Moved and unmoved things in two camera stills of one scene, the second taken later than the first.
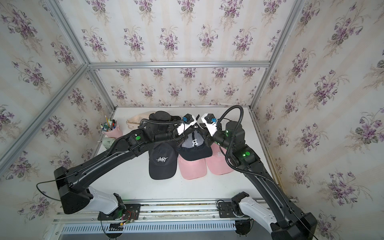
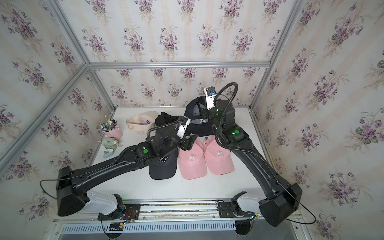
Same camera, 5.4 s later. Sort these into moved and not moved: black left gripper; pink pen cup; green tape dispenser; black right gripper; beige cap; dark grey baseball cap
Moved: black left gripper; black right gripper
Not moved: green tape dispenser; pink pen cup; dark grey baseball cap; beige cap
